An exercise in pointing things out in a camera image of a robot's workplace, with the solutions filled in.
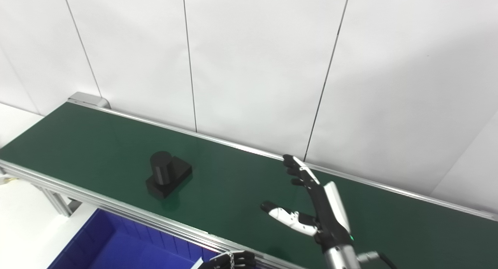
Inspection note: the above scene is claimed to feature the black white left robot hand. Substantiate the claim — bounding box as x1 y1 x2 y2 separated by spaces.
196 250 257 269

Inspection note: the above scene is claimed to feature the black part with cylinder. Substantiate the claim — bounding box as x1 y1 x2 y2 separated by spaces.
146 151 193 200

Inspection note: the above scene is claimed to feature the green conveyor belt aluminium frame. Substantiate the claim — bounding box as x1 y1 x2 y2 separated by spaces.
0 92 498 269

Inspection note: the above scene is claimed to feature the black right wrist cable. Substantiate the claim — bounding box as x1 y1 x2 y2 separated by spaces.
356 251 397 269

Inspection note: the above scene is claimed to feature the aluminium conveyor support leg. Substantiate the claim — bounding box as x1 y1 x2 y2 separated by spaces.
37 185 82 217

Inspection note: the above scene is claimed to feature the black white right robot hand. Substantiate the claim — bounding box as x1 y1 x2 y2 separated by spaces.
260 154 354 254

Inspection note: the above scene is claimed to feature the blue plastic bin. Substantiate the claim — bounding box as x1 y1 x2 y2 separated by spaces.
47 209 218 269

